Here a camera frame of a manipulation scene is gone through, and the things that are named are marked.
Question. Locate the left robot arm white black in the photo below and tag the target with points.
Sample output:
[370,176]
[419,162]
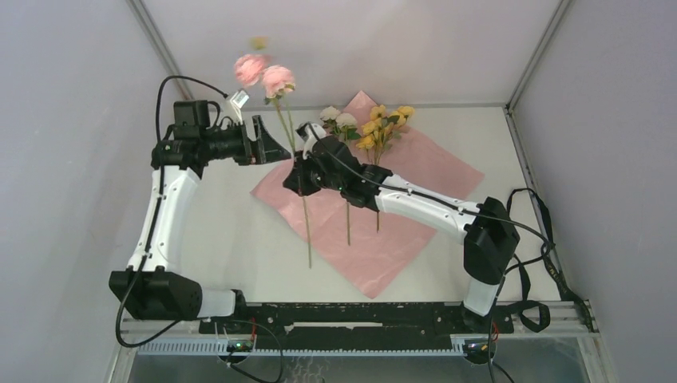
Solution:
[152,286]

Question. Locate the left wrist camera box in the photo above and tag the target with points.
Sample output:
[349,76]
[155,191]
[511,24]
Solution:
[191,119]

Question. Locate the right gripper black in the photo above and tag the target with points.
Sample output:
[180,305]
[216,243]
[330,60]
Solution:
[299,178]

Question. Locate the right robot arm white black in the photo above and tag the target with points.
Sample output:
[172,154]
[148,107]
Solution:
[483,229]

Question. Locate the yellow fake flower stem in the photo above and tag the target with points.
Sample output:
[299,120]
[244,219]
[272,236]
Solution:
[380,131]

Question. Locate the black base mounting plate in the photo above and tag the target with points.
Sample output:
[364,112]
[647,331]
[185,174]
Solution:
[360,325]

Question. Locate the white cable duct strip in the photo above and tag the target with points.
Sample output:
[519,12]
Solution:
[207,347]

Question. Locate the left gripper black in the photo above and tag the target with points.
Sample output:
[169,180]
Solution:
[267,150]

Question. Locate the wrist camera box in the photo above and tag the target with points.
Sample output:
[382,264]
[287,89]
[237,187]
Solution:
[311,134]
[191,119]

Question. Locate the white fake flower stem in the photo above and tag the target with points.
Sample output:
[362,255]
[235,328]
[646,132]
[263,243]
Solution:
[340,124]

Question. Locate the pink fake flower stem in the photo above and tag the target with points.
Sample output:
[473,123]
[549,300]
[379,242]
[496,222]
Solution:
[277,82]

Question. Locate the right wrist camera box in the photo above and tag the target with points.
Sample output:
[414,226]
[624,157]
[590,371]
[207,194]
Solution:
[311,134]

